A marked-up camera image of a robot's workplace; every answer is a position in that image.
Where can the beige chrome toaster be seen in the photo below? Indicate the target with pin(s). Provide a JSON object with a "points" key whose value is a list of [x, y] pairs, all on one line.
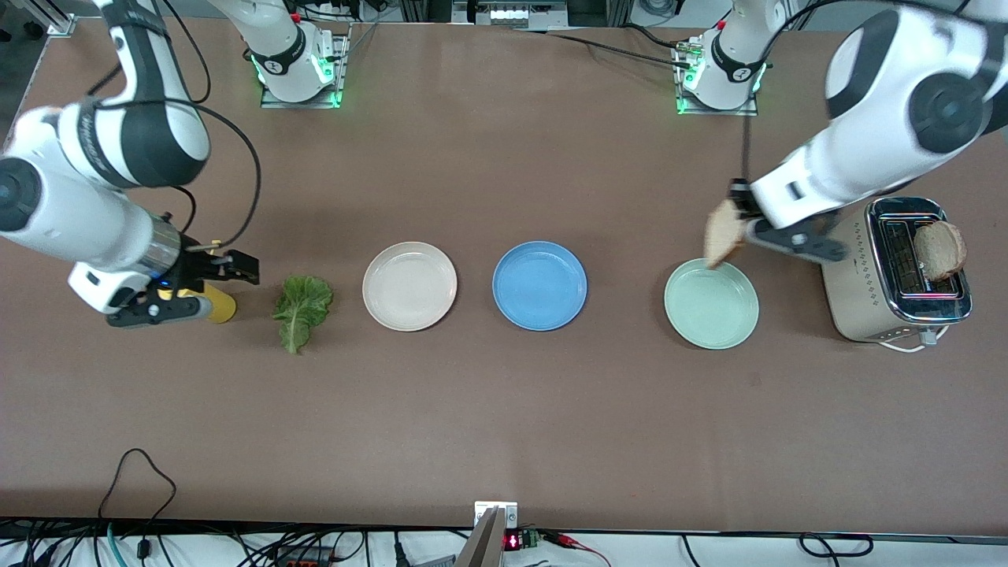
{"points": [[858, 299]]}

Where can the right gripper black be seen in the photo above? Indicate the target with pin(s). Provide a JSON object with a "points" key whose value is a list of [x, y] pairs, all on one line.
{"points": [[194, 268]]}

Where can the aluminium frame corner bracket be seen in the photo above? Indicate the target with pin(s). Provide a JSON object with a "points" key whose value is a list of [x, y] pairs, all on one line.
{"points": [[59, 24]]}

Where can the green lettuce leaf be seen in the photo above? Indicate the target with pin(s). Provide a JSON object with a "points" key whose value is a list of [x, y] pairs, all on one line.
{"points": [[303, 307]]}

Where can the silver control box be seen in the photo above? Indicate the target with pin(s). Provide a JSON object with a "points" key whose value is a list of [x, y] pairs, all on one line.
{"points": [[508, 14]]}

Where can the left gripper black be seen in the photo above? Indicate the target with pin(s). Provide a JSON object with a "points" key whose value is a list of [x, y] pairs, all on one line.
{"points": [[742, 199]]}

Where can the beige round plate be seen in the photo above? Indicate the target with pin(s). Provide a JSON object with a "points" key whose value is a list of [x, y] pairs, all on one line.
{"points": [[409, 286]]}

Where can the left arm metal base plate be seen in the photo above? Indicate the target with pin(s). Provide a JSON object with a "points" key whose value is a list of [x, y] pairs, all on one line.
{"points": [[717, 113]]}

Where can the aluminium camera mount post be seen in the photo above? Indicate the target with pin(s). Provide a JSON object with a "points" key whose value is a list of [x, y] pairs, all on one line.
{"points": [[490, 543]]}

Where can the mint green round plate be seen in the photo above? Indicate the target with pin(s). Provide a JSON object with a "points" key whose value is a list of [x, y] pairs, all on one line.
{"points": [[711, 307]]}

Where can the toasted bread slice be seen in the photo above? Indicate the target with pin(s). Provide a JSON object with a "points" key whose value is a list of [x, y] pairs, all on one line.
{"points": [[723, 236], [941, 250]]}

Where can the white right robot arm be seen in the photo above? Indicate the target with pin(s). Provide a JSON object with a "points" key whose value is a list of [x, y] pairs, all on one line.
{"points": [[118, 142]]}

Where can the red display electronics module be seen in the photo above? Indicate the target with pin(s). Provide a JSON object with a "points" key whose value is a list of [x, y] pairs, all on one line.
{"points": [[513, 542]]}

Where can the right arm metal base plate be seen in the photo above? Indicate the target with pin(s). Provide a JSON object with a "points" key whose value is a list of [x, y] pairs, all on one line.
{"points": [[299, 103]]}

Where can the blue round plate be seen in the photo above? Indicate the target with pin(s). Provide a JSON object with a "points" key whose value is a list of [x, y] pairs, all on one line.
{"points": [[539, 285]]}

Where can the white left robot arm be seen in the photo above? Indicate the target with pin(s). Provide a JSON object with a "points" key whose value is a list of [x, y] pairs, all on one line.
{"points": [[906, 102]]}

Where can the yellow squeeze bottle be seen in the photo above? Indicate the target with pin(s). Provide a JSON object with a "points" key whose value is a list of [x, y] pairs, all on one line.
{"points": [[223, 307]]}

